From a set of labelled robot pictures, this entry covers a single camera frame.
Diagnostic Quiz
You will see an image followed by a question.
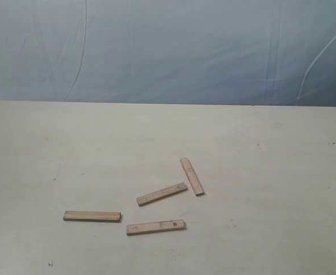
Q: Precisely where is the grey-blue backdrop cloth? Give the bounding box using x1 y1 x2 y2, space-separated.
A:
0 1 336 106

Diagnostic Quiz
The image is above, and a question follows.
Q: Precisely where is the plain wood block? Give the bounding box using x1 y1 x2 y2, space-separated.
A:
63 211 122 222
180 158 204 197

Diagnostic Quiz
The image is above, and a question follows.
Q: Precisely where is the wood block with magnets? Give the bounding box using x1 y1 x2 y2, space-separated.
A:
136 183 188 207
126 219 186 236

